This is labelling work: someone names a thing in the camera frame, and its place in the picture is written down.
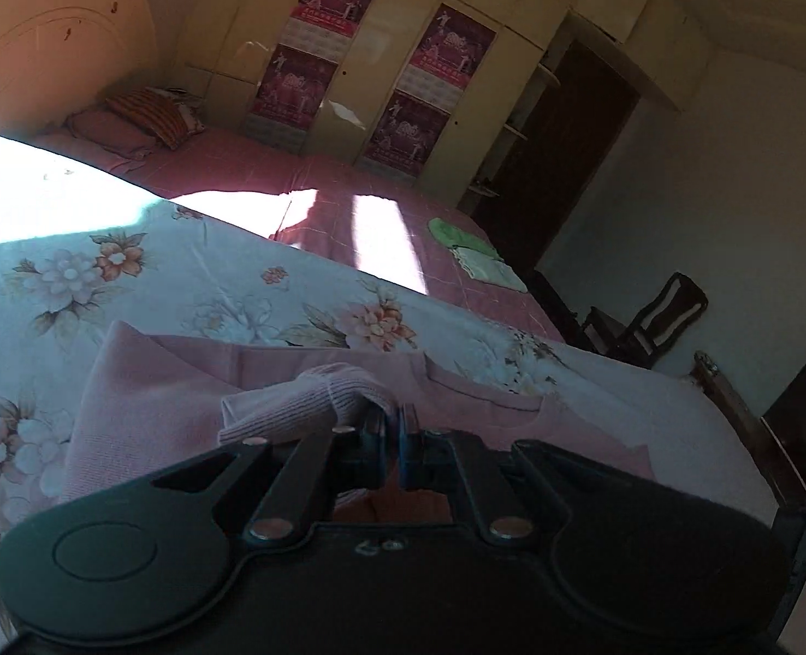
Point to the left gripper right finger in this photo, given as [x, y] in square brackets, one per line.
[463, 469]

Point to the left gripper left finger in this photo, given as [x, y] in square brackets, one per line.
[325, 464]

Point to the pink knit sweater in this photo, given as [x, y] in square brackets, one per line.
[154, 401]

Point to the pale folded cloth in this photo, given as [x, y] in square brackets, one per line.
[487, 269]

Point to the green folded cloth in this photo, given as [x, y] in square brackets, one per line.
[453, 237]

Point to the pink checkered bedspread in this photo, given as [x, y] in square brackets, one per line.
[316, 204]

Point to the dark wooden chair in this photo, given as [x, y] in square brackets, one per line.
[655, 328]

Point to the lower right magenta poster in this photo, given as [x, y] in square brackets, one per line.
[403, 139]

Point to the floral white bed sheet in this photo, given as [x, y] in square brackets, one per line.
[81, 249]

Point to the wooden tv cabinet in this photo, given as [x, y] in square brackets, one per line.
[764, 447]

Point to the lower left magenta poster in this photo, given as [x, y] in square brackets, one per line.
[291, 90]

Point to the striped orange pillow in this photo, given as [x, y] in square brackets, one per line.
[159, 112]

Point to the dark wooden door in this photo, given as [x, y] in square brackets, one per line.
[566, 138]

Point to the cream wardrobe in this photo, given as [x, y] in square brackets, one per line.
[225, 46]

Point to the upper right magenta poster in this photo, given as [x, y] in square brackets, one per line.
[446, 58]

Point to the peach wooden headboard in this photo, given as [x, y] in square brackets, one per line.
[59, 56]

